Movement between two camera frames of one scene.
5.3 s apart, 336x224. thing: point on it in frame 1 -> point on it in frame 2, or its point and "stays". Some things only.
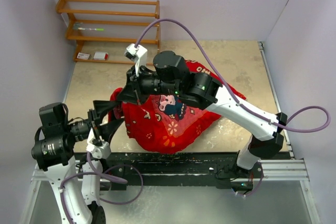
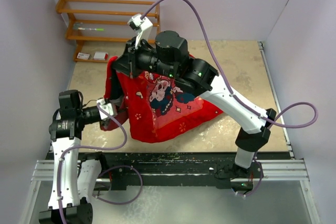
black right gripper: [133, 92] -> [127, 62]
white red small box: [101, 55] stays
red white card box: [83, 55] stays
